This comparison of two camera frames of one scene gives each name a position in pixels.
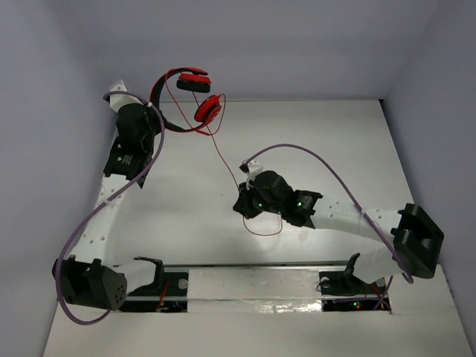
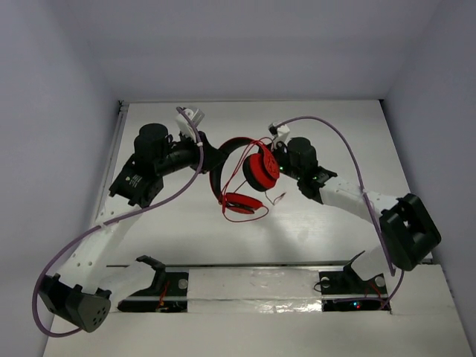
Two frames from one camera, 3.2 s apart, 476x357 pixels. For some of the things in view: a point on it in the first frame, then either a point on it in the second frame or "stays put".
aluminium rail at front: x=328 y=264 stays put
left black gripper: x=149 y=121 to x=207 y=156
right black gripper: x=243 y=203 to x=277 y=150
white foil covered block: x=253 y=291 stays put
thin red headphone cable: x=219 y=151 to x=230 y=175
